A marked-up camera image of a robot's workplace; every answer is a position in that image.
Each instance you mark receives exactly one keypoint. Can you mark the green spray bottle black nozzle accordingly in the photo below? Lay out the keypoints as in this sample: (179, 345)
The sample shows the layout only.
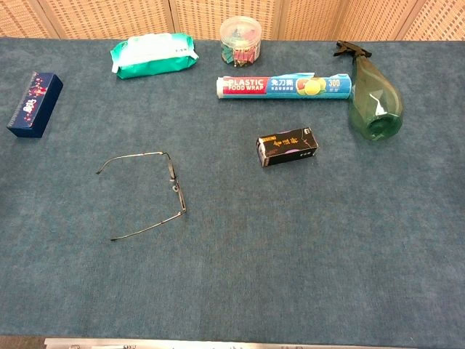
(374, 102)

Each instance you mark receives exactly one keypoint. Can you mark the clear jar of colourful clips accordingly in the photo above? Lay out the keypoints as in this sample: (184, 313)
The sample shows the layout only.
(239, 43)

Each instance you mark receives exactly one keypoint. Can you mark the thin wire-frame eyeglasses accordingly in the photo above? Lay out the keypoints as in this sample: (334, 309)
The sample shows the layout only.
(174, 188)

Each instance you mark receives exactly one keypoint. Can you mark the green wet wipes pack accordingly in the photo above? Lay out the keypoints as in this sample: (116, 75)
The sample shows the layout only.
(156, 58)

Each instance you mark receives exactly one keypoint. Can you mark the blue plastic food wrap roll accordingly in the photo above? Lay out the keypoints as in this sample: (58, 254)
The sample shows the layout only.
(283, 87)

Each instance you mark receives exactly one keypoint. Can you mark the small black gold-print box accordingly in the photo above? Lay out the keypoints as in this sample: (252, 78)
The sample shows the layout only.
(287, 147)

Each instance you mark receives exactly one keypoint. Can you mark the woven rattan folding screen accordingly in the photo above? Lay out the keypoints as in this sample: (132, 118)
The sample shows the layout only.
(109, 18)

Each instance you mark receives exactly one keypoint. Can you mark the dark blue rectangular box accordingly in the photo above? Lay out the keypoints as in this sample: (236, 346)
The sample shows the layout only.
(34, 105)

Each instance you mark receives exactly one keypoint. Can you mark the aluminium rail bar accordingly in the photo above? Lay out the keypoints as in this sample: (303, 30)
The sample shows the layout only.
(218, 344)

